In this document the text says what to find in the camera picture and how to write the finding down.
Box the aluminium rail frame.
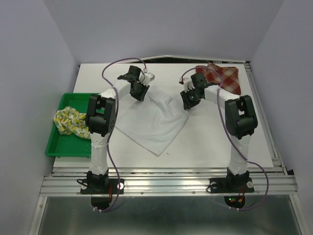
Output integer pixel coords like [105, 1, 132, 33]
[30, 62, 310, 235]

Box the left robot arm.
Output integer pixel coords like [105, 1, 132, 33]
[77, 66, 155, 194]

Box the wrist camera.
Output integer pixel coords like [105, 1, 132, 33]
[179, 77, 195, 93]
[139, 69, 155, 86]

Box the red plaid skirt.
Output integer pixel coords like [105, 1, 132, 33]
[196, 63, 241, 95]

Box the white skirt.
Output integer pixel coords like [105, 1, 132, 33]
[115, 86, 189, 156]

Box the green plastic tray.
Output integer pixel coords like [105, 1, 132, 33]
[45, 93, 91, 158]

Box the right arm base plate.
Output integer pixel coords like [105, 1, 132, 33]
[206, 178, 254, 194]

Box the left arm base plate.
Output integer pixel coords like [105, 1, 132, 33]
[76, 178, 124, 195]

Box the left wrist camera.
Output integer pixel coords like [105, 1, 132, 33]
[139, 69, 155, 86]

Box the yellow floral skirt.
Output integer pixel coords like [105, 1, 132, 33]
[53, 106, 90, 140]

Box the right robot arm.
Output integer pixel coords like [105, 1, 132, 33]
[179, 73, 258, 193]

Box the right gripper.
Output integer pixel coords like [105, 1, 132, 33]
[179, 87, 201, 110]

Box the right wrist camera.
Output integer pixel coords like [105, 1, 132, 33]
[179, 77, 195, 93]

